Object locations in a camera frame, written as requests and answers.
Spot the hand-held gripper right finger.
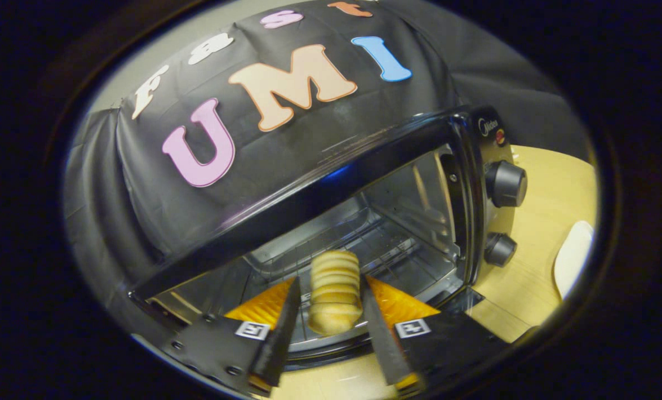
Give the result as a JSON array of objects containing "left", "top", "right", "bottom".
[{"left": 360, "top": 274, "right": 509, "bottom": 398}]

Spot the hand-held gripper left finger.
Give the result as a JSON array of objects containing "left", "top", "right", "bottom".
[{"left": 161, "top": 277, "right": 302, "bottom": 396}]

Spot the ridged bread roll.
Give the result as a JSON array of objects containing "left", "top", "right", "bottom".
[{"left": 307, "top": 250, "right": 363, "bottom": 336}]

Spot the black toaster oven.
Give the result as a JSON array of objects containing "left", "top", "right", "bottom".
[{"left": 128, "top": 106, "right": 529, "bottom": 373}]

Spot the black backdrop cloth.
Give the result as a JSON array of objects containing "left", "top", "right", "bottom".
[{"left": 64, "top": 0, "right": 587, "bottom": 312}]

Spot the white oval plate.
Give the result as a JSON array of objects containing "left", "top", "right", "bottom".
[{"left": 553, "top": 221, "right": 595, "bottom": 301}]

